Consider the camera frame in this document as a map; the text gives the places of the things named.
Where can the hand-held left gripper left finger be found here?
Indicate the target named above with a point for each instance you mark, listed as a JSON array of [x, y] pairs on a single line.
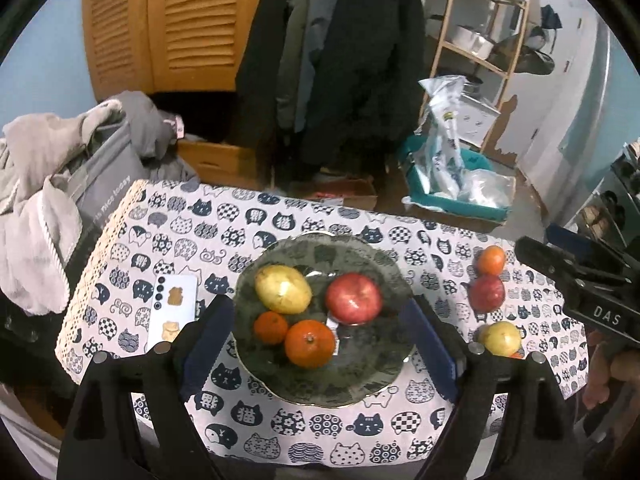
[[207, 345]]

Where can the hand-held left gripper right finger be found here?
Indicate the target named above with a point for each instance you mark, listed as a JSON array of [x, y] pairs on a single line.
[[432, 350]]

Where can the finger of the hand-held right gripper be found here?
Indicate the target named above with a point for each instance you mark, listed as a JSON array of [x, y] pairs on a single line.
[[545, 257], [565, 237]]

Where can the small tangerine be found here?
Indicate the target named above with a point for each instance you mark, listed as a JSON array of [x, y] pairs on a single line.
[[516, 355], [270, 327]]

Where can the yellow mango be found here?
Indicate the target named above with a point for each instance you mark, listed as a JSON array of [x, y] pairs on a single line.
[[282, 288]]

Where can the red apple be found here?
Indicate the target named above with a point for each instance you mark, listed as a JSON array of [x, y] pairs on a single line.
[[486, 292], [354, 298]]

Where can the orange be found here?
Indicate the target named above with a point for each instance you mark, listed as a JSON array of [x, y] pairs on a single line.
[[490, 259], [310, 343]]

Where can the green patterned plate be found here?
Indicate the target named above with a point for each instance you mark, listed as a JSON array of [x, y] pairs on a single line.
[[320, 265]]

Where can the person's right hand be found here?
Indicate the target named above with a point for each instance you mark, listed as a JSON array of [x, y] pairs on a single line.
[[600, 377]]

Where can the white smartphone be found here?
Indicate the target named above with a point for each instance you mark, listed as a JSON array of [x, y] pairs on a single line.
[[185, 305]]

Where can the shoe rack with shoes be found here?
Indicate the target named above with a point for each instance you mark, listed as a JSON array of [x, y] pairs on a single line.
[[607, 202]]

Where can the clear plastic bag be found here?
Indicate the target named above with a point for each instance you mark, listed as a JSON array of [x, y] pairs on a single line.
[[487, 187]]

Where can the cardboard box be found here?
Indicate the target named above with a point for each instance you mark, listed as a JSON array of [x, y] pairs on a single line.
[[450, 220]]

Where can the cat print tablecloth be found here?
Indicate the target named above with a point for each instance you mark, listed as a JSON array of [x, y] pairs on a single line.
[[240, 240]]

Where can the teal box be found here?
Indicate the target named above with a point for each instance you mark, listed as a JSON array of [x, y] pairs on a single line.
[[440, 205]]

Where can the white door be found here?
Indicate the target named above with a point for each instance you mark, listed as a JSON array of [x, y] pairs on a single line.
[[555, 110]]

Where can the white perforated crate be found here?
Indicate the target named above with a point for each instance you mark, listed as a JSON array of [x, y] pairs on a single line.
[[477, 120]]

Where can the white rice bag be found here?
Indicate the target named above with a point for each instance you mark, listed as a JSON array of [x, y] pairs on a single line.
[[445, 150]]

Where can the steel pot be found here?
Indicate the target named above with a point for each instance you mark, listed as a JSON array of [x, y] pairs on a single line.
[[472, 87]]

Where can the grey hanging bag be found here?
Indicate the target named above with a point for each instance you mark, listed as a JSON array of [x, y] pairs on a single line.
[[535, 62]]

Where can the wooden drawer box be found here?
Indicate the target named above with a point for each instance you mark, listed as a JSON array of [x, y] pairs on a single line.
[[220, 160]]

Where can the grey laundry bag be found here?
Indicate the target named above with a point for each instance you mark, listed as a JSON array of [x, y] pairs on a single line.
[[105, 185]]

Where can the pile of grey clothes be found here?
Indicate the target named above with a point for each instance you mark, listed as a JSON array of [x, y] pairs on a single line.
[[35, 220]]

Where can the grey garment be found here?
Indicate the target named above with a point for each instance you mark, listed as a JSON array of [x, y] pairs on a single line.
[[145, 120]]

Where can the wooden shelf rack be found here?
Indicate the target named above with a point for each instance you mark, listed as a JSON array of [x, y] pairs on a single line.
[[446, 10]]

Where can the black hooded coat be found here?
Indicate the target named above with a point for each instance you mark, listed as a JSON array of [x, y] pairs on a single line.
[[370, 60]]

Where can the dark long coat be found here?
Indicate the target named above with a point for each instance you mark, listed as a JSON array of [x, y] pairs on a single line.
[[260, 60]]

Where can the grey coat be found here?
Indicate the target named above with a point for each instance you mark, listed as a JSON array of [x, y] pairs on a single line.
[[310, 35]]

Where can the wooden louvered wardrobe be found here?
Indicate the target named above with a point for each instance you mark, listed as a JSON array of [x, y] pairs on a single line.
[[190, 20]]

